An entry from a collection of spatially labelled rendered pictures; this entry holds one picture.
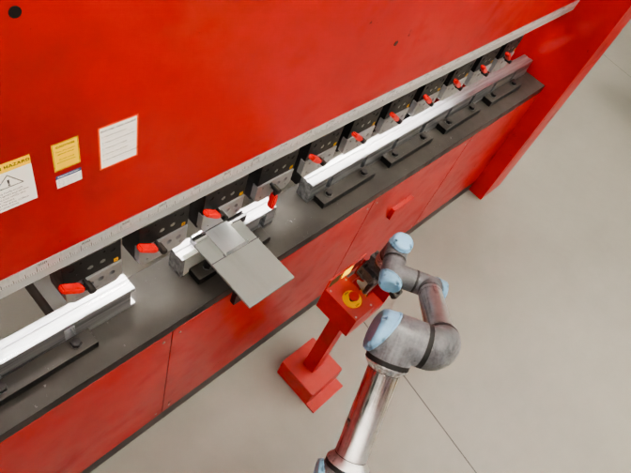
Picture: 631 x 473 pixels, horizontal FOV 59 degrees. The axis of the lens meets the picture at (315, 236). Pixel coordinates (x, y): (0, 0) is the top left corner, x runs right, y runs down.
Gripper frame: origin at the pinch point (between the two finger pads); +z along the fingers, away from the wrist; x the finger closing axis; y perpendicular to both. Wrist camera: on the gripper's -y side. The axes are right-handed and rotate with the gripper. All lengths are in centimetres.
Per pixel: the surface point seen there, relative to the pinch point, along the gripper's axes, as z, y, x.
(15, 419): -12, 28, 114
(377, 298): 2.4, -4.2, -4.0
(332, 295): -4.2, 6.3, 14.4
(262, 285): -25, 18, 45
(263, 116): -71, 43, 38
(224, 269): -24, 29, 50
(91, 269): -43, 40, 86
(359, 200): -11.9, 28.3, -18.2
